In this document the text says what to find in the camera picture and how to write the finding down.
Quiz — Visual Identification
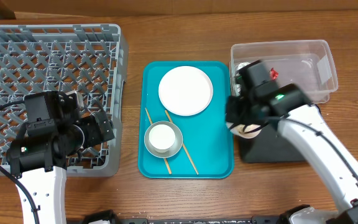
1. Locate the white paper cup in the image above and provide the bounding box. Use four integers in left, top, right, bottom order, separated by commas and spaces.
149, 124, 175, 153

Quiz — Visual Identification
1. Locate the teal plastic tray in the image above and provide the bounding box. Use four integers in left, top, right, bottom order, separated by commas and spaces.
138, 61, 234, 179

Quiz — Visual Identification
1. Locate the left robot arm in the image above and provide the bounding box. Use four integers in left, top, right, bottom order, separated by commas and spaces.
6, 91, 114, 223

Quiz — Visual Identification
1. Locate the large white plate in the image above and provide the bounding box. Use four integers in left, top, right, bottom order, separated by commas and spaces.
158, 66, 213, 116

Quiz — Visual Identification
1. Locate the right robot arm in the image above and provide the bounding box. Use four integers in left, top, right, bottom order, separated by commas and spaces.
226, 83, 358, 223

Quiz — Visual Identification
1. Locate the grey dish rack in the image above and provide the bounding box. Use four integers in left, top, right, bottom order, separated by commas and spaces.
0, 24, 129, 177

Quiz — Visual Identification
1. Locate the wooden chopstick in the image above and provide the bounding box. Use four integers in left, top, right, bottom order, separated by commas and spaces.
145, 108, 172, 175
165, 110, 199, 175

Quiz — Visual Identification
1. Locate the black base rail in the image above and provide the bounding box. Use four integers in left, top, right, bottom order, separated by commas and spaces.
67, 210, 281, 224

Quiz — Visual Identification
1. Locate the black waste tray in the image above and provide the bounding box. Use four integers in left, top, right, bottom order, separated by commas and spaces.
237, 125, 306, 163

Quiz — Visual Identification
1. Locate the white tissue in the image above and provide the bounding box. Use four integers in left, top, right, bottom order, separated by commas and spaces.
234, 62, 250, 94

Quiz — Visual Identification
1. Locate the clear plastic bin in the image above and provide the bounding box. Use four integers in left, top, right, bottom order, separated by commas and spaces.
229, 40, 338, 104

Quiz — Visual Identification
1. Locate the small pink bowl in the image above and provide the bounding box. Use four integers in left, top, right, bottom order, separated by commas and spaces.
226, 122, 261, 139

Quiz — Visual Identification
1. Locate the red snack wrapper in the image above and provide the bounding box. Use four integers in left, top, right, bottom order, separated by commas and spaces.
270, 68, 278, 80

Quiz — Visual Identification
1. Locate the grey bowl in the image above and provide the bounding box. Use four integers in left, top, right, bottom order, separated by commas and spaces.
144, 121, 183, 159

